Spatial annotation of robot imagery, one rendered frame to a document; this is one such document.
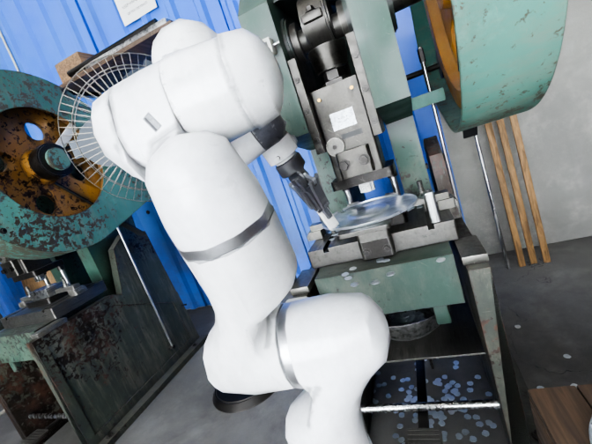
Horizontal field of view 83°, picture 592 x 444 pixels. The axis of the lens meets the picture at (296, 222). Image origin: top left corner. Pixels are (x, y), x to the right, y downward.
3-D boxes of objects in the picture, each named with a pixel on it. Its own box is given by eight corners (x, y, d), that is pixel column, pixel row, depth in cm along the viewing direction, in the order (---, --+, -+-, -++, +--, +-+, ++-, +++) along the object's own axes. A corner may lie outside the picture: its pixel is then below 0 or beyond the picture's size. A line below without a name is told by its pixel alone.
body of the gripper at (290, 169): (269, 169, 91) (289, 196, 94) (283, 165, 83) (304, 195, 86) (288, 152, 93) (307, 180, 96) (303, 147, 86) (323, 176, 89)
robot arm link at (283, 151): (268, 149, 81) (281, 167, 83) (303, 120, 85) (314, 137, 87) (250, 156, 92) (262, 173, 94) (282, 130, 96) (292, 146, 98)
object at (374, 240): (403, 270, 86) (388, 221, 84) (351, 280, 91) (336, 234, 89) (403, 237, 109) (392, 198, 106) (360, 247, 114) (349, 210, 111)
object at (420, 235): (460, 239, 94) (455, 219, 93) (312, 269, 111) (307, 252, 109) (447, 210, 122) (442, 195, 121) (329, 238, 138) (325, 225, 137)
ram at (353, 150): (383, 170, 97) (353, 65, 91) (334, 184, 102) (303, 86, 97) (386, 162, 113) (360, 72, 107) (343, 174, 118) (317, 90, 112)
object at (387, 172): (397, 182, 102) (392, 165, 101) (335, 199, 109) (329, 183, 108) (397, 173, 117) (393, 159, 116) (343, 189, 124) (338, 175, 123)
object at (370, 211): (306, 228, 109) (305, 225, 109) (371, 197, 121) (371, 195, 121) (363, 233, 83) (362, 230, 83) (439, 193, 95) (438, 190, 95)
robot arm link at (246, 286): (262, 245, 31) (107, 288, 35) (345, 402, 42) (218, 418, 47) (279, 191, 40) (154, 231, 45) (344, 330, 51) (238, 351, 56)
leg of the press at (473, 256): (567, 479, 88) (496, 144, 70) (517, 477, 92) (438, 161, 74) (486, 300, 172) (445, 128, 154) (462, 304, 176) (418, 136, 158)
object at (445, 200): (459, 205, 103) (451, 173, 101) (403, 218, 109) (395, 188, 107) (455, 201, 109) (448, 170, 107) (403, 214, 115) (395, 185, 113)
